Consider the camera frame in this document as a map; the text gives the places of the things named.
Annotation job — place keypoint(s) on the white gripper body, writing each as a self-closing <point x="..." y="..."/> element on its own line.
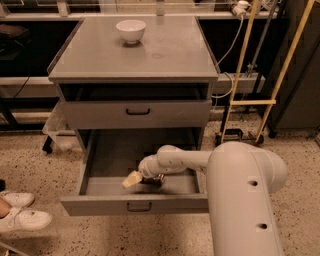
<point x="147" y="169"/>

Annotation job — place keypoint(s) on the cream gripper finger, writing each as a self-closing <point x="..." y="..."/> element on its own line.
<point x="133" y="178"/>

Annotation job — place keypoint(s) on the crushed orange metallic can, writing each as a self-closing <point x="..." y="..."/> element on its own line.
<point x="158" y="180"/>

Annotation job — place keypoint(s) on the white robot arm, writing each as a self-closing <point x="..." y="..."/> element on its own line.
<point x="239" y="179"/>

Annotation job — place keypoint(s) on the open grey lower drawer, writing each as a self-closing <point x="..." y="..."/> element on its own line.
<point x="112" y="154"/>

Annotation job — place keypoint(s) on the closed grey upper drawer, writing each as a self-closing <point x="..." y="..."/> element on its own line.
<point x="111" y="115"/>

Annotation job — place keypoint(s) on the grey drawer cabinet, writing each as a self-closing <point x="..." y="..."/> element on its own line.
<point x="171" y="62"/>

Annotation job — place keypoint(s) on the clear plastic bin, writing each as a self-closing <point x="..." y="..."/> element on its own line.
<point x="57" y="129"/>

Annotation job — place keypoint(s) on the white sneaker far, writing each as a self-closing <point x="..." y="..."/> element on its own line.
<point x="16" y="199"/>

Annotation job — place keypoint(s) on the white sneaker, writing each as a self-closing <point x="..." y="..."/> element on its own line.
<point x="24" y="219"/>
<point x="16" y="199"/>

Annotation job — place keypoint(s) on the white sneaker near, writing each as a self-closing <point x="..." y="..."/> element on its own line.
<point x="24" y="219"/>

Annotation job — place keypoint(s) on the white ceramic bowl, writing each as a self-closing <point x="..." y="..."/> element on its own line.
<point x="131" y="31"/>

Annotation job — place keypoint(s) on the black lower drawer handle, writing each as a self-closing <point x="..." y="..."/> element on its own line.
<point x="139" y="207"/>

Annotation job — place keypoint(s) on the black drawer handle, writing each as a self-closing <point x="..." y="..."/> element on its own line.
<point x="137" y="113"/>
<point x="139" y="207"/>

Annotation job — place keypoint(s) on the yellow wheeled ladder frame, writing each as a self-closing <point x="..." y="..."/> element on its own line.
<point x="268" y="103"/>

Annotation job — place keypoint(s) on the black upper drawer handle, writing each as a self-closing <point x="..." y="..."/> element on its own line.
<point x="137" y="113"/>

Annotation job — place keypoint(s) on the white wall plug adapter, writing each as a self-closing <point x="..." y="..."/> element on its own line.
<point x="240" y="8"/>

